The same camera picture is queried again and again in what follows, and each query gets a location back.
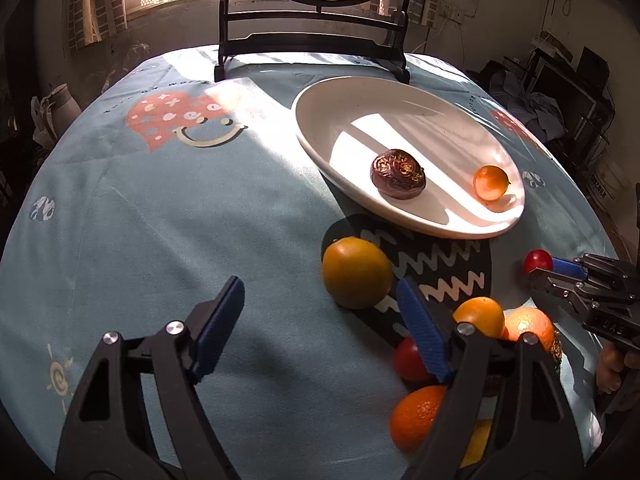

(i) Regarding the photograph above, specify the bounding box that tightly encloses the small red fruit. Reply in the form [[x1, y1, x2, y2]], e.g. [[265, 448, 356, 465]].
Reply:
[[393, 337, 431, 384]]

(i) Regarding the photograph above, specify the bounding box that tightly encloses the right hand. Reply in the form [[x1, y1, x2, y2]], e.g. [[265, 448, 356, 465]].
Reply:
[[596, 340, 640, 393]]

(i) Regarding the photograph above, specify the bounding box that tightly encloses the yellow-green fruit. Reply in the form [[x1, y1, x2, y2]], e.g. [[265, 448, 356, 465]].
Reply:
[[321, 236, 394, 310]]

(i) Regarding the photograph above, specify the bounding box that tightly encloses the pile of grey clothes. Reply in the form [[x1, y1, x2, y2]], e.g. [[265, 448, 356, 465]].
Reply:
[[468, 60, 565, 143]]

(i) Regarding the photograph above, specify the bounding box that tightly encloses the white oval plate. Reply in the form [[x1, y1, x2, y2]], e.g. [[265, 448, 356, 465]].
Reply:
[[292, 76, 525, 240]]

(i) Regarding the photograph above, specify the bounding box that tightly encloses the large textured orange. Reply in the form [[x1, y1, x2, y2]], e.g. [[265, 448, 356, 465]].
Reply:
[[501, 307, 555, 353]]

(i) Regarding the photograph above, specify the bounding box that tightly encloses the yellow spotted fruit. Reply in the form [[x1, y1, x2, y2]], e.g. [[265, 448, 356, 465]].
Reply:
[[460, 419, 492, 468]]

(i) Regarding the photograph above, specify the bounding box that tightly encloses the small red cherry tomato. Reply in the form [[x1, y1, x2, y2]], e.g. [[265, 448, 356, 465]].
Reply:
[[523, 249, 553, 274]]

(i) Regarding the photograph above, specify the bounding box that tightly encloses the light blue patterned tablecloth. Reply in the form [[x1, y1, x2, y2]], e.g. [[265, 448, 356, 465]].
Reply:
[[1, 47, 614, 479]]

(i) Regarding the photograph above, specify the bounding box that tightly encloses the wrinkled dark passion fruit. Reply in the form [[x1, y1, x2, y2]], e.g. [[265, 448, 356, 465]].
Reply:
[[370, 148, 426, 200]]

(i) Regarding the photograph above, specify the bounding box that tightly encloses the left curtain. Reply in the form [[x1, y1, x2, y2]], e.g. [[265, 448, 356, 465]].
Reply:
[[62, 0, 142, 55]]

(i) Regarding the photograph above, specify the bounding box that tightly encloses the small yellow fruit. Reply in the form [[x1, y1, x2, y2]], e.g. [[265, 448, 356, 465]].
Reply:
[[473, 165, 510, 202]]

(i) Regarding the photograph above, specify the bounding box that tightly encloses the white ceramic jug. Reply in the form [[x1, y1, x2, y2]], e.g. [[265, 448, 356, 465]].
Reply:
[[30, 84, 81, 151]]

